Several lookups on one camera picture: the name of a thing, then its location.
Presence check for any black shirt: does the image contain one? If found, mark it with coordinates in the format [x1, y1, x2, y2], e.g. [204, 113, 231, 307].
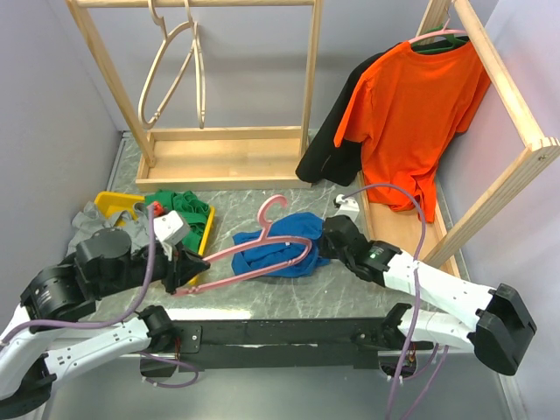
[295, 39, 469, 187]

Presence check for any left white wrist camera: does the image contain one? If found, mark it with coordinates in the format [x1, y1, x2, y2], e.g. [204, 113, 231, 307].
[152, 201, 191, 261]

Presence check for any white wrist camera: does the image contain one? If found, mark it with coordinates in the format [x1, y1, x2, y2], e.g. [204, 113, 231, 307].
[152, 201, 191, 261]
[333, 194, 360, 222]

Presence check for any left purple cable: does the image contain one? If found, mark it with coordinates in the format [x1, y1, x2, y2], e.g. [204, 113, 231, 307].
[0, 205, 200, 389]

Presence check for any beige wooden hanger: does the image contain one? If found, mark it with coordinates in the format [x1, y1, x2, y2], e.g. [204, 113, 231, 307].
[136, 0, 195, 130]
[184, 0, 207, 130]

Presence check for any green shirt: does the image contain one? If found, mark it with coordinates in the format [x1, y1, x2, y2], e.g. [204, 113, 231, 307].
[145, 190, 211, 252]

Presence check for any pink hanger under orange shirt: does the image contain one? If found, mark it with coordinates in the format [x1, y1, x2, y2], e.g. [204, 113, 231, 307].
[409, 18, 467, 45]

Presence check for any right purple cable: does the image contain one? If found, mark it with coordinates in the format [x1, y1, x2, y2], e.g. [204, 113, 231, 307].
[345, 183, 450, 419]

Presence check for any left beige wooden hanger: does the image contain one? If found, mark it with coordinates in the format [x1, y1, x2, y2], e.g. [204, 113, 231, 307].
[136, 0, 195, 130]

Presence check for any green hanger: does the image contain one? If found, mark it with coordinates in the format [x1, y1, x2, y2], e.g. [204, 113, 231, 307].
[409, 18, 469, 55]

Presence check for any yellow plastic tray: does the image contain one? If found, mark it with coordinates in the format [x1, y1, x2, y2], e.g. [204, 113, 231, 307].
[94, 192, 215, 287]

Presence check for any purple cable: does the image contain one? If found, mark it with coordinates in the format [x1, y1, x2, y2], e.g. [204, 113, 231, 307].
[0, 205, 200, 389]
[345, 183, 450, 419]

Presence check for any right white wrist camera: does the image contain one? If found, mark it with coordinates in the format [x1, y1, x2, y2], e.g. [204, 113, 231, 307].
[333, 194, 360, 222]

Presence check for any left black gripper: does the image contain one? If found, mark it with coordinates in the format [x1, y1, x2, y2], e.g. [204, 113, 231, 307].
[96, 237, 212, 297]

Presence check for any middle beige wooden hanger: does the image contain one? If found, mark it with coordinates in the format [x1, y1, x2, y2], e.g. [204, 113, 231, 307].
[184, 0, 207, 130]

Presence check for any right wooden clothes rack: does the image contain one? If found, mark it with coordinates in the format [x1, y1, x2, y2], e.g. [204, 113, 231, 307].
[356, 0, 560, 277]

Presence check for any orange t-shirt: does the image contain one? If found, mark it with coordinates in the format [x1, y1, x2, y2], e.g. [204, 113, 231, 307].
[333, 42, 490, 223]

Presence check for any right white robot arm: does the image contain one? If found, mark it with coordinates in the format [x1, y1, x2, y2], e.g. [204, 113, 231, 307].
[319, 215, 537, 376]

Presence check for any grey shirt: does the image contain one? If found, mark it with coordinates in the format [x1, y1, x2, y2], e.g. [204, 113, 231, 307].
[66, 201, 150, 256]

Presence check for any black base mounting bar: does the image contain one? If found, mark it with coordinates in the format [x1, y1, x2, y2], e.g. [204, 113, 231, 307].
[149, 318, 406, 370]

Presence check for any blue tank top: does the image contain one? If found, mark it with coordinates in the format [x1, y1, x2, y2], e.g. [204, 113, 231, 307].
[231, 212, 330, 278]

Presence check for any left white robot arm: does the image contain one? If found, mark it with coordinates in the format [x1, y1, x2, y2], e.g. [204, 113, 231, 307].
[1, 228, 177, 419]

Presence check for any pink hanger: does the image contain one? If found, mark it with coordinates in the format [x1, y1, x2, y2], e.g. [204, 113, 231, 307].
[174, 194, 312, 298]
[409, 18, 467, 45]

